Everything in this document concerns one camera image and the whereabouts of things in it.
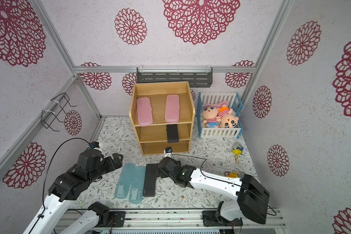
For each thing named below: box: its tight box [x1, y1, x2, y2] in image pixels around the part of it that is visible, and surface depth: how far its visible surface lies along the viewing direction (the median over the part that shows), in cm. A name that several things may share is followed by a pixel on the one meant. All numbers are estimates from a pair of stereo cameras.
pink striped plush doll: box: [201, 100, 229, 129], surface depth 105 cm
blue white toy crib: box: [196, 91, 244, 139], surface depth 108 cm
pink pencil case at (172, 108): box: [164, 94, 180, 123], surface depth 81 cm
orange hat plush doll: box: [216, 104, 239, 128], surface depth 105 cm
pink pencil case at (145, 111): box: [136, 97, 154, 127], surface depth 80 cm
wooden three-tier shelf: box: [129, 81, 195, 156], surface depth 87 cm
